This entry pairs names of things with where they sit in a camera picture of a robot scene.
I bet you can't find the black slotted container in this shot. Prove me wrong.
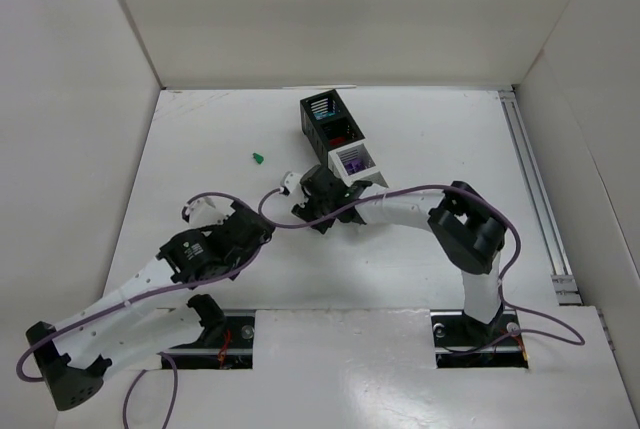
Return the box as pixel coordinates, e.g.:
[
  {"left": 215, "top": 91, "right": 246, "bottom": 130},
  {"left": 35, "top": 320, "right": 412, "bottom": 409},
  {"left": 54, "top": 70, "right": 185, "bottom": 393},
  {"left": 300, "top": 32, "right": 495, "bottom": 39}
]
[{"left": 300, "top": 89, "right": 364, "bottom": 165}]

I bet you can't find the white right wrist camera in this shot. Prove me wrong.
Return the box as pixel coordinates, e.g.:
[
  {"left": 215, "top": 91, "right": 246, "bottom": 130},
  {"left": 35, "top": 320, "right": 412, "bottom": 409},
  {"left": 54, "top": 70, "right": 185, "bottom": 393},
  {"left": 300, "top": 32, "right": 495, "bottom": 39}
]
[{"left": 280, "top": 171, "right": 302, "bottom": 196}]

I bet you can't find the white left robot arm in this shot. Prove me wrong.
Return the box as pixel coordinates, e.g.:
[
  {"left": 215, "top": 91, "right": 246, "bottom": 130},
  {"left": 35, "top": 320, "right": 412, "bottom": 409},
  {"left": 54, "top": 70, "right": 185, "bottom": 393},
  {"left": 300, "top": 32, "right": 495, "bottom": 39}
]
[{"left": 26, "top": 202, "right": 275, "bottom": 411}]

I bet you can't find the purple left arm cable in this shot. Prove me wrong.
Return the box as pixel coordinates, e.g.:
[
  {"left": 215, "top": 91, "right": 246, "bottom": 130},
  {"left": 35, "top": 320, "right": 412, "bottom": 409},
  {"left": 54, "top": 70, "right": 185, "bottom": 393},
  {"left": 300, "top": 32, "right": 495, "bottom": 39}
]
[{"left": 17, "top": 192, "right": 274, "bottom": 429}]

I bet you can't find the white slotted container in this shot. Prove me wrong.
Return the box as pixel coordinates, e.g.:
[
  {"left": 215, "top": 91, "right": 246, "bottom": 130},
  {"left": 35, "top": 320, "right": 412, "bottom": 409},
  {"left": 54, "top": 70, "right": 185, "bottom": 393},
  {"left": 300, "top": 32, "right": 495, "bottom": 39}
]
[{"left": 327, "top": 140, "right": 388, "bottom": 188}]

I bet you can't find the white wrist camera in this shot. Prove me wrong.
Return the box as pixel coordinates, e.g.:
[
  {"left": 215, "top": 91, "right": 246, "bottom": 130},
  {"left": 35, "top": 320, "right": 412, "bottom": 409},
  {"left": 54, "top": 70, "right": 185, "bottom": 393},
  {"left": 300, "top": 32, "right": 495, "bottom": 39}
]
[
  {"left": 184, "top": 197, "right": 223, "bottom": 228},
  {"left": 280, "top": 171, "right": 302, "bottom": 196}
]

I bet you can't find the aluminium rail right side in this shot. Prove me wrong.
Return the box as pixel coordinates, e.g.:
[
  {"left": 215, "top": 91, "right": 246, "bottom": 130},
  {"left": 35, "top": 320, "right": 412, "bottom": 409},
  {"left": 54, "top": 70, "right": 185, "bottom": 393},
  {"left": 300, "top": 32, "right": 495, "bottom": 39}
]
[{"left": 498, "top": 90, "right": 583, "bottom": 306}]

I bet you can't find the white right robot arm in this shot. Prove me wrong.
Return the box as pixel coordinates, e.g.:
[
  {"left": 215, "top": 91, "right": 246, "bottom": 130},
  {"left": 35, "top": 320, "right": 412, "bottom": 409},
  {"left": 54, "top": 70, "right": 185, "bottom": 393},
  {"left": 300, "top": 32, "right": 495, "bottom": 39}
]
[{"left": 283, "top": 165, "right": 506, "bottom": 337}]

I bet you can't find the small green lego piece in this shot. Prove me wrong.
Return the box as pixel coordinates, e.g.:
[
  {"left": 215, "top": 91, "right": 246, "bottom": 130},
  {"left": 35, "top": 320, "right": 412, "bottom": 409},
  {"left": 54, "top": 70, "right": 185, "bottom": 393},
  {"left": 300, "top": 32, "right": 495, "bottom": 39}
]
[{"left": 252, "top": 152, "right": 265, "bottom": 165}]

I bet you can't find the purple flower lego brick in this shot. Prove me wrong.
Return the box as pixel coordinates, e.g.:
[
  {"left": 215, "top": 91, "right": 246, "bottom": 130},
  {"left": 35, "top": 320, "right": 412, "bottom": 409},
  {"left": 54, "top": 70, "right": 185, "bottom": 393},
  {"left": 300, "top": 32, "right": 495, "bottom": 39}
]
[{"left": 344, "top": 158, "right": 366, "bottom": 175}]

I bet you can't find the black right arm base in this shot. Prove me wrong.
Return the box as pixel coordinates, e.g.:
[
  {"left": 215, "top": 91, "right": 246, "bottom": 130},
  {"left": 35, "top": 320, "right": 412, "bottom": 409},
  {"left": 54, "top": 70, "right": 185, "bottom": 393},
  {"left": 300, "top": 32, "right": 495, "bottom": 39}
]
[{"left": 430, "top": 310, "right": 529, "bottom": 369}]

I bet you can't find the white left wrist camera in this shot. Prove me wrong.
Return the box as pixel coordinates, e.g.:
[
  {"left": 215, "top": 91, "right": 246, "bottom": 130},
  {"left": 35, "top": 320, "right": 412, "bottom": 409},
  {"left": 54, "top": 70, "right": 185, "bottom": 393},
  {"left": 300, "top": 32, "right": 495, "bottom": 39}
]
[{"left": 184, "top": 197, "right": 223, "bottom": 228}]

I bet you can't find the red round lego piece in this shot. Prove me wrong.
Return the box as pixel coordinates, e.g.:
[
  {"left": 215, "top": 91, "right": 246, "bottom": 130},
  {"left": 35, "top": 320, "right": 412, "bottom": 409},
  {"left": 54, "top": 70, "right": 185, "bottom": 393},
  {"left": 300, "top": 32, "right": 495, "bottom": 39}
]
[{"left": 329, "top": 135, "right": 350, "bottom": 147}]

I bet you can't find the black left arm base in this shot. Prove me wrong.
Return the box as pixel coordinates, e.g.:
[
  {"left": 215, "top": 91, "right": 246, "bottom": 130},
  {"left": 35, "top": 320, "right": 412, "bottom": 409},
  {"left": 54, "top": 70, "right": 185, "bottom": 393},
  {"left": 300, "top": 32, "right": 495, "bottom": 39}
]
[{"left": 166, "top": 311, "right": 256, "bottom": 370}]

